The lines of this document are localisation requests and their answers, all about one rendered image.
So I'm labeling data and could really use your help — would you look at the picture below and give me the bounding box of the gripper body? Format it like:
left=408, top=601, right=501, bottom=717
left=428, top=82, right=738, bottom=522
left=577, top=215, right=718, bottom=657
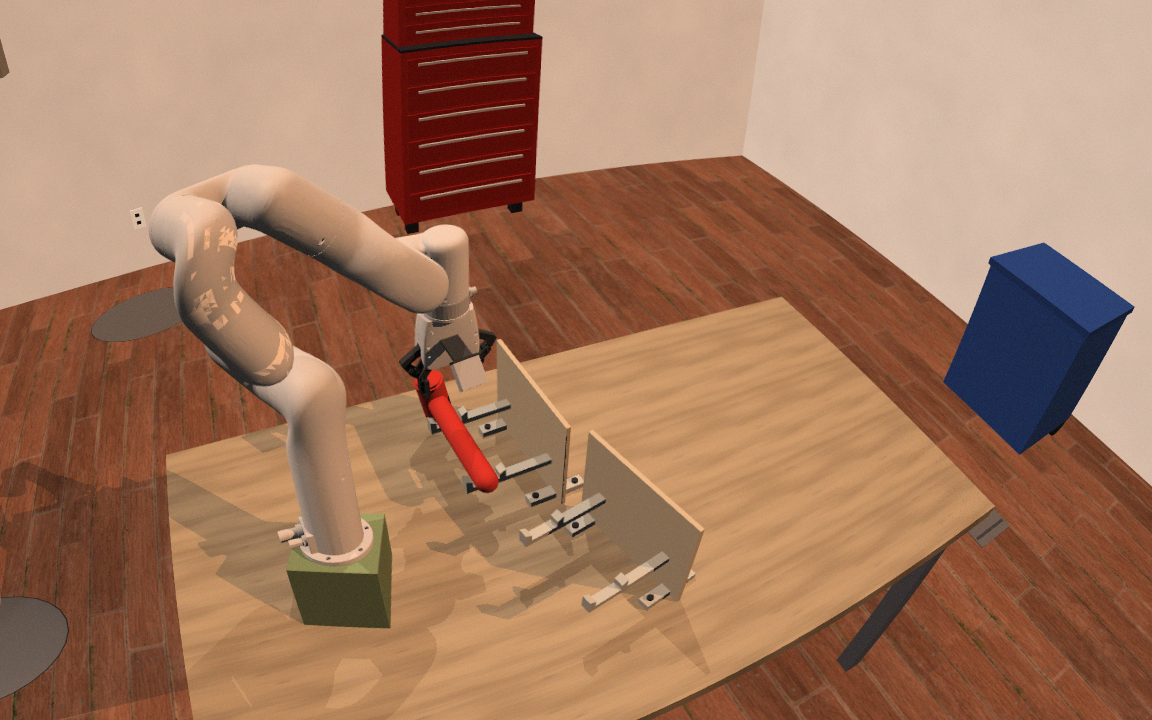
left=415, top=302, right=480, bottom=370

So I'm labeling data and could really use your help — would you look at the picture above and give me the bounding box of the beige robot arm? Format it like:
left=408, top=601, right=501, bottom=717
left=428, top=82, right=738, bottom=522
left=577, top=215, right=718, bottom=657
left=147, top=164, right=477, bottom=566

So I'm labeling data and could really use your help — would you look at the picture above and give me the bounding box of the red cylinder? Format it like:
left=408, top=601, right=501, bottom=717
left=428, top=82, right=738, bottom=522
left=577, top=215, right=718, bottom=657
left=414, top=370, right=499, bottom=493

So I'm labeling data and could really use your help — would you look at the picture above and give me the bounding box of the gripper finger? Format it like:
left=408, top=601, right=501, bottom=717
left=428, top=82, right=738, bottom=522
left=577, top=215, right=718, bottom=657
left=478, top=329, right=497, bottom=363
left=399, top=344, right=432, bottom=400

